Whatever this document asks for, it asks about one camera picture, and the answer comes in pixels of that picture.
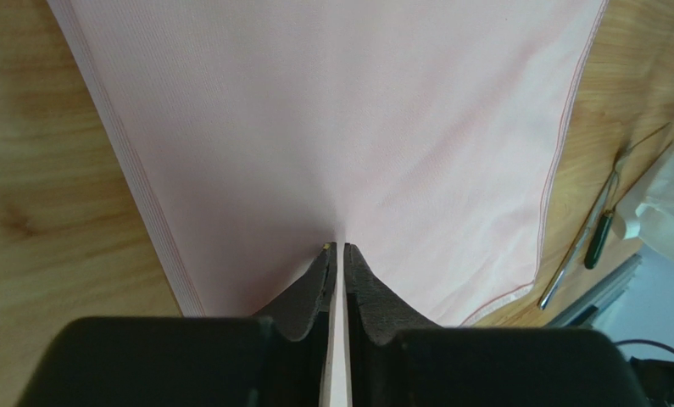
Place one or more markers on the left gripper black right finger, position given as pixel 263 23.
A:
pixel 398 357

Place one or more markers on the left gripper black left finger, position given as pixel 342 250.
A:
pixel 276 357

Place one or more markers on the pink cloth napkin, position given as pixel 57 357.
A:
pixel 426 133

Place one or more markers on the white hanging cloth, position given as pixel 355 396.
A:
pixel 646 211

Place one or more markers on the black handled knife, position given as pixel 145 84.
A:
pixel 602 215

